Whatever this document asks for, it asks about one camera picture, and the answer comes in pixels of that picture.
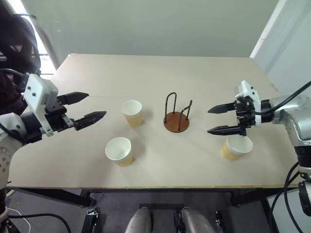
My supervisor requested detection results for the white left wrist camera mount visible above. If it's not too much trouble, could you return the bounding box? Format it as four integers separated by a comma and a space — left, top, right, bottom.
23, 73, 59, 138

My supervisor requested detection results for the white floor cable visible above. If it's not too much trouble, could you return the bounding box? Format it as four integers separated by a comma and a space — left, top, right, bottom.
6, 208, 32, 233

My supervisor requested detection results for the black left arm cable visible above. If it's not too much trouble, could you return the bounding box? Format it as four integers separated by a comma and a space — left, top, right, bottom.
0, 68, 28, 84

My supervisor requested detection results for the black floor cable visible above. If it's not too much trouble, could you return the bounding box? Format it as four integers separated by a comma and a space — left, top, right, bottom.
4, 213, 71, 233

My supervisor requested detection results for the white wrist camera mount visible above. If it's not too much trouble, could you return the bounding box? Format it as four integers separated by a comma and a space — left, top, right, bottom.
233, 80, 262, 128
23, 73, 59, 138

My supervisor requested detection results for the brown wire cup holder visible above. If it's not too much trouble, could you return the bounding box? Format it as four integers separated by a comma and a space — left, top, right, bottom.
163, 92, 193, 134

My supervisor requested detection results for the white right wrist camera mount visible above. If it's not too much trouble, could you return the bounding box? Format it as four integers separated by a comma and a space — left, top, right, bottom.
233, 80, 262, 128

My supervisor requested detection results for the black table leg foot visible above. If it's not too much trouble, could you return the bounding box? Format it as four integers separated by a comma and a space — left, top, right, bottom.
81, 208, 100, 233

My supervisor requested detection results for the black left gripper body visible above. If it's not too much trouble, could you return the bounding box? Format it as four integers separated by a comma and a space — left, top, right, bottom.
45, 95, 76, 133

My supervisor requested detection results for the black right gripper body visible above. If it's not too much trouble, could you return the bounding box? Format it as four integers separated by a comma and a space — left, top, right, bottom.
234, 96, 256, 136

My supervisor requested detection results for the black table frame bar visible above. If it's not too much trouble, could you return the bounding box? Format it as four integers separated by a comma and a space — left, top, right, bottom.
225, 187, 298, 207
6, 187, 98, 208

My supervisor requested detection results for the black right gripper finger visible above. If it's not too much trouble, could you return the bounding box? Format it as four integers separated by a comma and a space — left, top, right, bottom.
207, 101, 238, 115
207, 124, 242, 136

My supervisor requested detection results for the black hanging robot cable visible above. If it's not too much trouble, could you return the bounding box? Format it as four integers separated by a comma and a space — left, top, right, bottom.
268, 162, 302, 233

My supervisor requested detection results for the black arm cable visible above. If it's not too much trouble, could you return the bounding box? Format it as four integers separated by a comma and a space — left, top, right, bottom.
0, 68, 28, 84
252, 81, 311, 115

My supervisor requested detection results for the person in dark clothing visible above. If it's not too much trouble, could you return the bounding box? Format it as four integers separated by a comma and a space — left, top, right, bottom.
0, 12, 42, 115

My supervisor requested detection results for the yellow paper cup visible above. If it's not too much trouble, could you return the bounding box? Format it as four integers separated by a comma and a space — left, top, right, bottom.
220, 135, 254, 162
104, 136, 134, 168
121, 100, 143, 127

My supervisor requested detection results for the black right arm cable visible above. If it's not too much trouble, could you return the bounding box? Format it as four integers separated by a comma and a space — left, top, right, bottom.
252, 81, 311, 115

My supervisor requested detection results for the grey rounded robot leg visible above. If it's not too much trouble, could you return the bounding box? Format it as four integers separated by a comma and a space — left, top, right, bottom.
125, 207, 153, 233
180, 207, 216, 233

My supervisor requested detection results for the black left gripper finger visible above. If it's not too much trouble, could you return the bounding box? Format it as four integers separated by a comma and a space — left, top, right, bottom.
72, 111, 107, 132
57, 91, 89, 106

